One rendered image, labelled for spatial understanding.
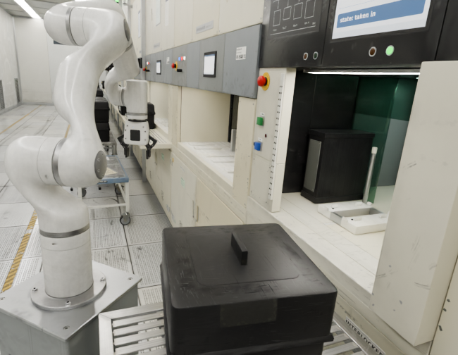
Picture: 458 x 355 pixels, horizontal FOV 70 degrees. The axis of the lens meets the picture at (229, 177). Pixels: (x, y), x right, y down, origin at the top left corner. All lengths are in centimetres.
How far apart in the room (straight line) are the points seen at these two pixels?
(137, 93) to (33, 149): 62
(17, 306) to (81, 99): 55
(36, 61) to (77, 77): 1354
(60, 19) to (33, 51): 1344
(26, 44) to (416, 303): 1429
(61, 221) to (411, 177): 78
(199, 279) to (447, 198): 45
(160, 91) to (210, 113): 151
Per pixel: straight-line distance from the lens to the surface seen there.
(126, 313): 94
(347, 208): 136
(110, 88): 139
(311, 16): 110
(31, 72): 1450
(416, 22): 82
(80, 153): 84
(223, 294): 57
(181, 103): 264
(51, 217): 91
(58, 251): 94
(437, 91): 70
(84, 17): 103
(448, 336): 82
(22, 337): 106
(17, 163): 91
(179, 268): 63
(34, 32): 1452
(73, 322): 95
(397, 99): 148
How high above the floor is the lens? 134
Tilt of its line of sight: 16 degrees down
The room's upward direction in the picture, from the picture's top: 4 degrees clockwise
